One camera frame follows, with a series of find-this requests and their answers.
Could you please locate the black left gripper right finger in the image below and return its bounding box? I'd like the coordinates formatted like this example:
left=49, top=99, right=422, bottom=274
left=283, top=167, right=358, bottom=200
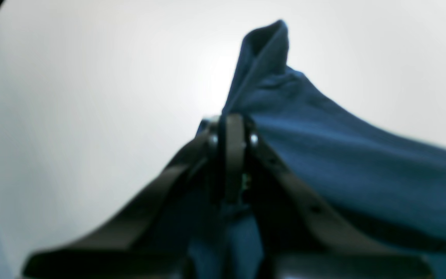
left=244, top=120, right=435, bottom=279

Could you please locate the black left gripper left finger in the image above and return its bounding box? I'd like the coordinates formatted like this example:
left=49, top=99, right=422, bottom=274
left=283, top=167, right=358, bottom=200
left=22, top=114, right=245, bottom=279

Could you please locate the dark blue t-shirt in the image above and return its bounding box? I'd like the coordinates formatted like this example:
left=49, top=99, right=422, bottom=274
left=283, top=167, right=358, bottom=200
left=186, top=19, right=446, bottom=279

